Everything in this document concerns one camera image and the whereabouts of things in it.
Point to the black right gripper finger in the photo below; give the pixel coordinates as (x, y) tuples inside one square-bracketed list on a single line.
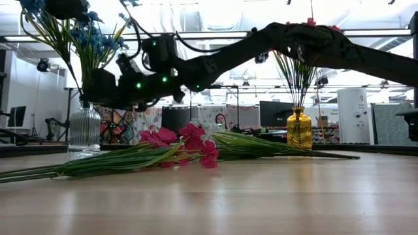
[(101, 88)]

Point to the clear ribbed glass vase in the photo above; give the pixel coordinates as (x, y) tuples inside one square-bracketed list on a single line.
[(84, 129)]

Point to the red artificial flower bunch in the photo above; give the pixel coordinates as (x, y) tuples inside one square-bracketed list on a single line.
[(130, 160), (295, 81)]

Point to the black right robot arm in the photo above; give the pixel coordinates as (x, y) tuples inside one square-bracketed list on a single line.
[(326, 42)]

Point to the yellow glass vase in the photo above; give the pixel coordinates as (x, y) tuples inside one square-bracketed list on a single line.
[(299, 130)]

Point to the black partition panel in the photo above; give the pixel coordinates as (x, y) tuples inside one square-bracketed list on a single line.
[(178, 119)]

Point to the person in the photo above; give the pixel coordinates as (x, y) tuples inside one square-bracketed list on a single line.
[(221, 119)]

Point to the small dark monitor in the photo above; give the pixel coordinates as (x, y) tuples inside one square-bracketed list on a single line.
[(19, 115)]

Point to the white artificial flower bunch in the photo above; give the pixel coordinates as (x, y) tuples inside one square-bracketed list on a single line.
[(248, 147)]

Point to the dark computer monitor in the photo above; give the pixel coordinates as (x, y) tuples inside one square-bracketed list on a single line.
[(274, 114)]

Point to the white cabinet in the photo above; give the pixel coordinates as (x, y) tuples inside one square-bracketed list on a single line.
[(354, 111)]

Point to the grey partition panel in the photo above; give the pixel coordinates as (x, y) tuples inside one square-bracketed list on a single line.
[(388, 124)]

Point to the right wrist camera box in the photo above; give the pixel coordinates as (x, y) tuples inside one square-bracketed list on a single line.
[(160, 49)]

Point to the black camera on stand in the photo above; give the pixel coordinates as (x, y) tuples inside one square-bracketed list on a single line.
[(43, 65)]

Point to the black overhead camera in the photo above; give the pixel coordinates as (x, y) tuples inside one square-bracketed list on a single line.
[(261, 58)]

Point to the black bracket block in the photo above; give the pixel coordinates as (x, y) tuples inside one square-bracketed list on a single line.
[(409, 125)]

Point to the black rig post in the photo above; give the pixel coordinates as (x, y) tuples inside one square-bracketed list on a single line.
[(414, 39)]

